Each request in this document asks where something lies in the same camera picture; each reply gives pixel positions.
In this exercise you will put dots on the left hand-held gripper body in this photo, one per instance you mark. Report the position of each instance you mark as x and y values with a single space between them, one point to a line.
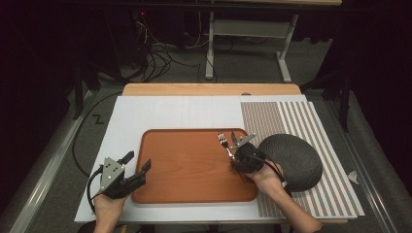
111 176

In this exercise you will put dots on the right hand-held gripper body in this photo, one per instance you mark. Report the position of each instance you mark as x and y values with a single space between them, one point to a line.
247 160

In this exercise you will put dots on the wooden tray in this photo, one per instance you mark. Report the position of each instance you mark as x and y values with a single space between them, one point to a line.
188 168

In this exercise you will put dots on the black textured plate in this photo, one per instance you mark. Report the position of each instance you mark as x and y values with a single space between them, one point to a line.
298 161

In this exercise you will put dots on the person's right hand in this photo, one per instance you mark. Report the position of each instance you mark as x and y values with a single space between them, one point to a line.
267 179

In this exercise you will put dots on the person's left hand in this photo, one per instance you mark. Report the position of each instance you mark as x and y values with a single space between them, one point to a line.
108 207

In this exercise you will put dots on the white board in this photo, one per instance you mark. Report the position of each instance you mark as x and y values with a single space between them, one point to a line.
178 113

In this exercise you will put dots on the striped placemat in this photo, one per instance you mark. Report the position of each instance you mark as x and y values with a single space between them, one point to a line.
291 116

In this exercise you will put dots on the black stand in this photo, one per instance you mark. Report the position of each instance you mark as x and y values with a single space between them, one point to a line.
345 97
79 90

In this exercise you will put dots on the white paper scrap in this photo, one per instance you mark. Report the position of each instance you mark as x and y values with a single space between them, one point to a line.
353 177

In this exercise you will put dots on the aluminium floor rail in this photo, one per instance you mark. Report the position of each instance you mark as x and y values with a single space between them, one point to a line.
42 174

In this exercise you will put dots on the white metal desk frame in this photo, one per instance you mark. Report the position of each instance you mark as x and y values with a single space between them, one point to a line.
249 28

